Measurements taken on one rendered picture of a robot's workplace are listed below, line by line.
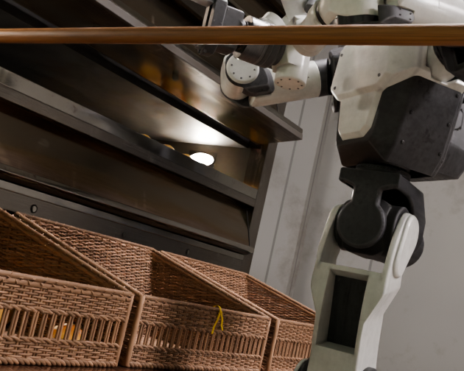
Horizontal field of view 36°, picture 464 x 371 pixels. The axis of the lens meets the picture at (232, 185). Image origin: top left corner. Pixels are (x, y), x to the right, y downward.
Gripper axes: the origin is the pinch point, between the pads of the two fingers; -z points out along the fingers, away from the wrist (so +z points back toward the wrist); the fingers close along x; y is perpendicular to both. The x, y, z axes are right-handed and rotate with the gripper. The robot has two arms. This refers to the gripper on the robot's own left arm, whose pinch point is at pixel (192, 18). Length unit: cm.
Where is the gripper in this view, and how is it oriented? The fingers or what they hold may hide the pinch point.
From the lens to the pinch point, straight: 140.6
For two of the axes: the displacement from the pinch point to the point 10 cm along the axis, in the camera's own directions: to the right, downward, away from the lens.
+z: 8.9, 2.5, 3.8
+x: -2.2, 9.7, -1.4
